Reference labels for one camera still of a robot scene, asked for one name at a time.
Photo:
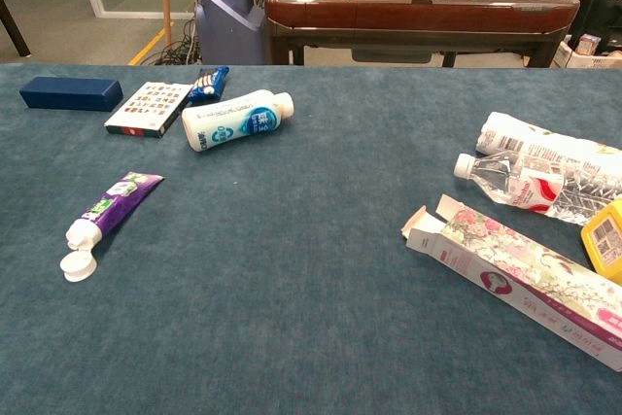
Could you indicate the blue felt tablecloth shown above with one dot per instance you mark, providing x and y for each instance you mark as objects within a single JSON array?
[{"x": 311, "y": 264}]

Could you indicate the small printed carton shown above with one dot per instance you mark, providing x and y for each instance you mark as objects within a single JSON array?
[{"x": 587, "y": 44}]

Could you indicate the blue cookie packet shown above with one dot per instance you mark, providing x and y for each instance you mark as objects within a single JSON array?
[{"x": 209, "y": 82}]

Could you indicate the white plastic basket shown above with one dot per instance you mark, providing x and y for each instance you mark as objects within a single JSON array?
[{"x": 583, "y": 60}]

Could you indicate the floral long carton box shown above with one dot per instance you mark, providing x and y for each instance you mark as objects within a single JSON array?
[{"x": 525, "y": 274}]

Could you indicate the clear water bottle red label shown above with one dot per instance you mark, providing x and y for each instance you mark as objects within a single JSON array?
[{"x": 529, "y": 186}]

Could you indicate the white wrapped roll package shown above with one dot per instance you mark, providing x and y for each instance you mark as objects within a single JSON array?
[{"x": 503, "y": 132}]

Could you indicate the white box with red pictures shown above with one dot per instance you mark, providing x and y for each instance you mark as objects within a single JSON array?
[{"x": 150, "y": 106}]

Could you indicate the white milk bottle blue label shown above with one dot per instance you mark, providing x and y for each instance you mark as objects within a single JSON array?
[{"x": 228, "y": 121}]

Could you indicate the yellow lidded wipes pack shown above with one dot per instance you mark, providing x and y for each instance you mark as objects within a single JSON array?
[{"x": 605, "y": 240}]

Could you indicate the dark blue rectangular box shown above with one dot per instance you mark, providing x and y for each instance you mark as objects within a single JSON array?
[{"x": 68, "y": 93}]

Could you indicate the black bag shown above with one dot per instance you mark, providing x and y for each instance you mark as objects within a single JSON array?
[{"x": 600, "y": 11}]

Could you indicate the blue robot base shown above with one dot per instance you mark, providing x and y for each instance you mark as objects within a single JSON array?
[{"x": 228, "y": 21}]

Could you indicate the purple toothpaste tube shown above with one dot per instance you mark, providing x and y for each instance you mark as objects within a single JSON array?
[{"x": 122, "y": 195}]

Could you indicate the dark table leg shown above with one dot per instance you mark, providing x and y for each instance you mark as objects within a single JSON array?
[{"x": 14, "y": 28}]

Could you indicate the brown mahjong table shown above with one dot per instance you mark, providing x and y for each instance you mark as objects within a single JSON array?
[{"x": 413, "y": 14}]

